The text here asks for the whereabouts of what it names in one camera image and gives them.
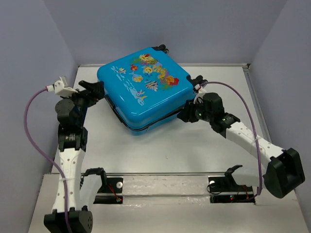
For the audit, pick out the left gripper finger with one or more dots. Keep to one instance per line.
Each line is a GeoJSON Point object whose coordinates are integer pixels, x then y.
{"type": "Point", "coordinates": [98, 96]}
{"type": "Point", "coordinates": [97, 87]}

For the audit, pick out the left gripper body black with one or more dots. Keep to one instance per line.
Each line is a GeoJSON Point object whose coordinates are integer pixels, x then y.
{"type": "Point", "coordinates": [84, 100]}

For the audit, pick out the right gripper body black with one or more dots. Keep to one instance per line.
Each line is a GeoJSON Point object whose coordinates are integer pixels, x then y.
{"type": "Point", "coordinates": [200, 112]}

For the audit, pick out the blue hard-shell suitcase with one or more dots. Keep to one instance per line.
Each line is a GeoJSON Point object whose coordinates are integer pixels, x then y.
{"type": "Point", "coordinates": [146, 88]}

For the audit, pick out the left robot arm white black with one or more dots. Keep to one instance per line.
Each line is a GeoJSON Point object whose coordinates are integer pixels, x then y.
{"type": "Point", "coordinates": [71, 211]}

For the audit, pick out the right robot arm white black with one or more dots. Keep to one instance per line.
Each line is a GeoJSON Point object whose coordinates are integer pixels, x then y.
{"type": "Point", "coordinates": [280, 170]}

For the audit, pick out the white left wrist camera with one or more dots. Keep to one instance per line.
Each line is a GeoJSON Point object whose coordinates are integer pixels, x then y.
{"type": "Point", "coordinates": [61, 88]}

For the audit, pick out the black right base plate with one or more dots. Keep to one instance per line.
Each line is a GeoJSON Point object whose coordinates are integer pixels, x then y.
{"type": "Point", "coordinates": [222, 192]}

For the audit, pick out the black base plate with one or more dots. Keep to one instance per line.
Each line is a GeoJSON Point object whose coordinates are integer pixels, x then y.
{"type": "Point", "coordinates": [222, 192]}
{"type": "Point", "coordinates": [111, 193]}

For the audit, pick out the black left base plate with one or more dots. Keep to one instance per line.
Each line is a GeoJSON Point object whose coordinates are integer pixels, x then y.
{"type": "Point", "coordinates": [111, 193]}

